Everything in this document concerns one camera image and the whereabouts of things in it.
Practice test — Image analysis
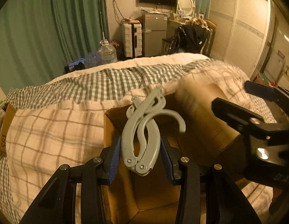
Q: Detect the brown cardboard packet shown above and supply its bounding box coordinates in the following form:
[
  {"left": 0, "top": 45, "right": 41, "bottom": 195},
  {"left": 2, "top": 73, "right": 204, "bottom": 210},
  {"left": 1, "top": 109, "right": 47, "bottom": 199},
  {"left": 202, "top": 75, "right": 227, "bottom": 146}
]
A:
[{"left": 175, "top": 76, "right": 245, "bottom": 181}]

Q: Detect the grey folding hook tool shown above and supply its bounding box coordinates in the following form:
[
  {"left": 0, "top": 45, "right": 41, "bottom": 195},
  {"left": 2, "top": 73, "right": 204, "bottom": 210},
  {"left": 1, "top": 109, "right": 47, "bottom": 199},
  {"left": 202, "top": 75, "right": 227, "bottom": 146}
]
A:
[{"left": 121, "top": 86, "right": 186, "bottom": 176}]

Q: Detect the cream plaid blanket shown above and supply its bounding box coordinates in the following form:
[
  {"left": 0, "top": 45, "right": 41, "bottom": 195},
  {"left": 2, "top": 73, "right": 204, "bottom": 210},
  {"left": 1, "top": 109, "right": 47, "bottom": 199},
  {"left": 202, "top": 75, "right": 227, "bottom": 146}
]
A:
[{"left": 6, "top": 53, "right": 275, "bottom": 223}]

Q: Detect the large open cardboard box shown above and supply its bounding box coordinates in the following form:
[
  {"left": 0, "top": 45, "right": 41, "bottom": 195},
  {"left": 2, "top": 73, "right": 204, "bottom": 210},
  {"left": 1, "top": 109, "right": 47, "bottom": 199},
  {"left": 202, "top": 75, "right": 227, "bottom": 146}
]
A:
[{"left": 102, "top": 95, "right": 192, "bottom": 223}]

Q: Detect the white louvered wardrobe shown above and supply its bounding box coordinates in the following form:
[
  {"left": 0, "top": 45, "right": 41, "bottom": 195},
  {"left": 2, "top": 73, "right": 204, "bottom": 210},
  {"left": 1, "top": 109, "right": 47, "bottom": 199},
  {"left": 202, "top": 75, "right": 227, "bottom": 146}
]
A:
[{"left": 209, "top": 0, "right": 271, "bottom": 77}]

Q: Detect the small cardboard box with items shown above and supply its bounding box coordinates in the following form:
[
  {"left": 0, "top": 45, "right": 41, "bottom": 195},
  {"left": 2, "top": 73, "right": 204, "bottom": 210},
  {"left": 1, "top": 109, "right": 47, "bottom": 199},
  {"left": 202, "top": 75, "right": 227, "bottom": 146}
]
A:
[{"left": 0, "top": 100, "right": 17, "bottom": 153}]

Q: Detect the black jacket on chair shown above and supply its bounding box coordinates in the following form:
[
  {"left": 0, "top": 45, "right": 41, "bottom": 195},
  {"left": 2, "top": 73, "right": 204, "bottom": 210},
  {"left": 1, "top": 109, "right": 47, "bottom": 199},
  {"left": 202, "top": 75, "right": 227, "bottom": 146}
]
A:
[{"left": 168, "top": 25, "right": 208, "bottom": 54}]

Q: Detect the green checked bed sheet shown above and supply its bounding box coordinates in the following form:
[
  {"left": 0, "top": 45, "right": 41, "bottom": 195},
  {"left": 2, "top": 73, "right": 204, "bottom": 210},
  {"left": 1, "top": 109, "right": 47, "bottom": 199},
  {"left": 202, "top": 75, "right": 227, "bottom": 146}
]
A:
[{"left": 0, "top": 60, "right": 202, "bottom": 223}]

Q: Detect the white oval vanity mirror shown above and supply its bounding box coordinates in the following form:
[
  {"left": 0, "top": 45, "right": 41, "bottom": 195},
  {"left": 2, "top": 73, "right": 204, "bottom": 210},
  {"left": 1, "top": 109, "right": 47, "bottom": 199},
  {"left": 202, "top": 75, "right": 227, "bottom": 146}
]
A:
[{"left": 178, "top": 0, "right": 196, "bottom": 16}]

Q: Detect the grey mini refrigerator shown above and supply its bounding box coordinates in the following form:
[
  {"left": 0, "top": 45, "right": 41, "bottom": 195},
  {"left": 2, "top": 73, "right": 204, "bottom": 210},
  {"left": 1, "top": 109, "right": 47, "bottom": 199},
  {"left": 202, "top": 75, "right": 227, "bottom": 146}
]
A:
[{"left": 142, "top": 13, "right": 167, "bottom": 57}]

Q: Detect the white suitcase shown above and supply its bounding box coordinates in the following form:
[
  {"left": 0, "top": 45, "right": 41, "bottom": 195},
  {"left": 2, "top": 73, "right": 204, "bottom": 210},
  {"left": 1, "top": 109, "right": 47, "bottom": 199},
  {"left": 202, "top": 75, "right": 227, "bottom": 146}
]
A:
[{"left": 121, "top": 22, "right": 142, "bottom": 58}]

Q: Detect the clear water jug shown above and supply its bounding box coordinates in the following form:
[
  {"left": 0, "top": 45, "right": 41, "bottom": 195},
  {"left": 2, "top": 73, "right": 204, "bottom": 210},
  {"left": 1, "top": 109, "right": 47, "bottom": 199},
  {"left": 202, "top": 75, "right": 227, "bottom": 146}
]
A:
[{"left": 98, "top": 39, "right": 118, "bottom": 65}]

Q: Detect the large green curtain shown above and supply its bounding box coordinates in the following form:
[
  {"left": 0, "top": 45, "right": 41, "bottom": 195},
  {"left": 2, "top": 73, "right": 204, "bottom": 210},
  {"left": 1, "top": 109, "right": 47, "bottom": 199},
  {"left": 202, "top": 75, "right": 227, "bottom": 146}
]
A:
[{"left": 0, "top": 0, "right": 108, "bottom": 93}]

